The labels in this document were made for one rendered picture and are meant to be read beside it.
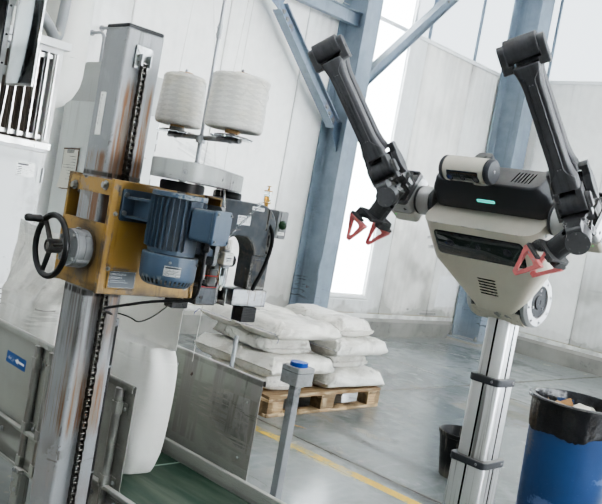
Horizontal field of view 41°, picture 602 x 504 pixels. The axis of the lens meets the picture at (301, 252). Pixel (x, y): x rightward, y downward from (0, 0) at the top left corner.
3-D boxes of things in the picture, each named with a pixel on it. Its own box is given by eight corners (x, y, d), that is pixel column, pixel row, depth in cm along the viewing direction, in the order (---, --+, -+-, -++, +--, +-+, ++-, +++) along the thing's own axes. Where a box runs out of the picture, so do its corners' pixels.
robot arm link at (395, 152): (347, 34, 238) (318, 49, 241) (336, 30, 225) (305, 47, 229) (409, 170, 240) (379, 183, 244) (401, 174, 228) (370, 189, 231)
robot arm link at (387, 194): (394, 157, 231) (368, 169, 234) (387, 159, 220) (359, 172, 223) (411, 194, 231) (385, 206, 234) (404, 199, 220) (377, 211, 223)
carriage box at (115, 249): (192, 299, 237) (210, 195, 235) (93, 294, 213) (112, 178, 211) (145, 283, 254) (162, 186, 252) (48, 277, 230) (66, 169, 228)
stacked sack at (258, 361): (336, 377, 552) (340, 357, 551) (270, 381, 503) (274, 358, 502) (292, 361, 580) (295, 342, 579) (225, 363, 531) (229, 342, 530)
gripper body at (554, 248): (531, 242, 193) (556, 224, 190) (549, 246, 201) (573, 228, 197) (546, 264, 190) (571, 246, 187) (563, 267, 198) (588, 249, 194)
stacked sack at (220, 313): (301, 331, 574) (305, 311, 574) (230, 328, 529) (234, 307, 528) (263, 318, 605) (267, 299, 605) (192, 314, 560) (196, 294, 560)
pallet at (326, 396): (377, 406, 596) (381, 387, 595) (265, 418, 507) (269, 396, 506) (298, 376, 651) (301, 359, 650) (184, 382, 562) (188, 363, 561)
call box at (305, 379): (312, 386, 262) (315, 368, 262) (295, 387, 256) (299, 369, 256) (295, 380, 268) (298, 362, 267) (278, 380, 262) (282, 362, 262)
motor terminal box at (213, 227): (227, 255, 214) (235, 213, 213) (211, 255, 204) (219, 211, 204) (200, 250, 216) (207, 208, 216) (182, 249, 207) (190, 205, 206)
